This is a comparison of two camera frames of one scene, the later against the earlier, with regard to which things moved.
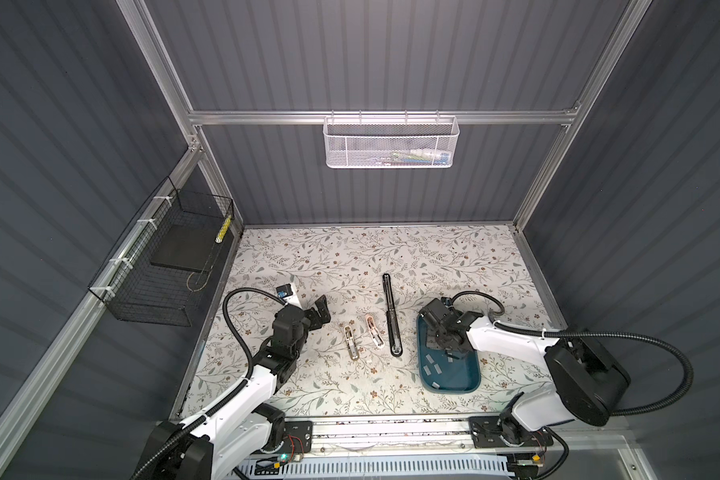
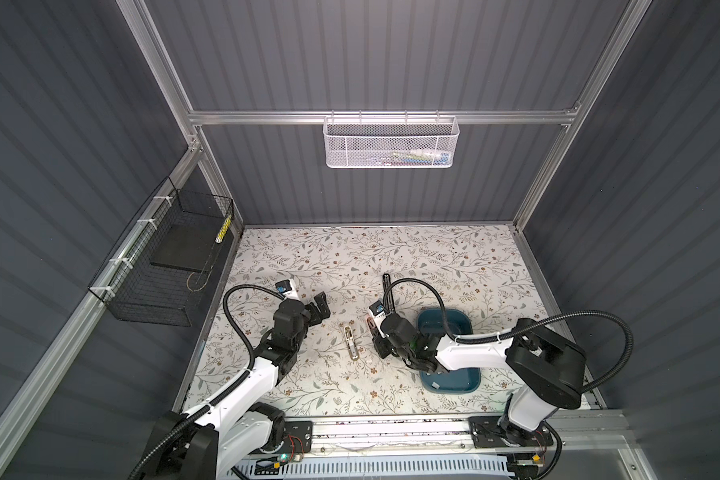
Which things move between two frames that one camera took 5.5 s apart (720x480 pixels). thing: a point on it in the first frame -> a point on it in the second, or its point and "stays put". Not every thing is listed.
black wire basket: [155, 270] stays put
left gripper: [315, 322] stays put
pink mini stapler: [374, 331] stays put
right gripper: [431, 332] -> [381, 350]
